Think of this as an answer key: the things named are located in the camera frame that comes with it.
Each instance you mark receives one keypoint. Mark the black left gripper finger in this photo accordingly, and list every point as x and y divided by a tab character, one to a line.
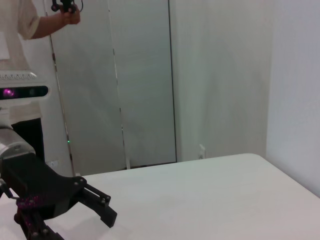
105	212
37	230

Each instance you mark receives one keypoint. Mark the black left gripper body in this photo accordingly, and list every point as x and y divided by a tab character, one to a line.
45	182

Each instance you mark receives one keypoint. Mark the black handheld controller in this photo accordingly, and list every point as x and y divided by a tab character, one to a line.
66	5

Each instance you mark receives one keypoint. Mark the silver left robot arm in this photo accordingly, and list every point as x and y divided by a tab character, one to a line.
15	145

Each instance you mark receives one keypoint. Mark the bare person forearm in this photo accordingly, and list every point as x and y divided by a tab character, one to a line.
47	28

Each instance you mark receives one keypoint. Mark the person hand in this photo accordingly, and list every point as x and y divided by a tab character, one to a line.
71	17

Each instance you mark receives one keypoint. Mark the thin pole with green light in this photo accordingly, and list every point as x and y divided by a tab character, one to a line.
69	142

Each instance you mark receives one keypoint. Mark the silver robot head camera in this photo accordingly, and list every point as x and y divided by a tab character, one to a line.
25	92

